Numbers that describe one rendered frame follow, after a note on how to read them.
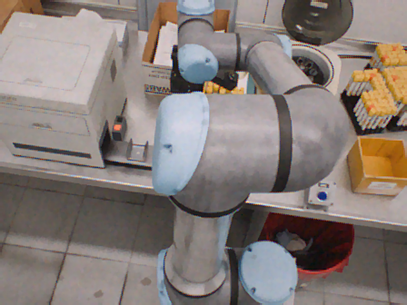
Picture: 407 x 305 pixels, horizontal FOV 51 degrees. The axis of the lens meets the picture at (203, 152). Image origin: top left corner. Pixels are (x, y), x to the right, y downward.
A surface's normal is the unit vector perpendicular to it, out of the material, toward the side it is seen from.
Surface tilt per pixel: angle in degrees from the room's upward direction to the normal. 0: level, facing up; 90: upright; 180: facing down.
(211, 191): 87
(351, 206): 0
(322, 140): 37
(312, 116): 13
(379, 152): 90
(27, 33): 0
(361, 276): 0
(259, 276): 9
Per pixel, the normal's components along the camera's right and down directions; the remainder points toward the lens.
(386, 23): -0.14, 0.83
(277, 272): 0.20, -0.49
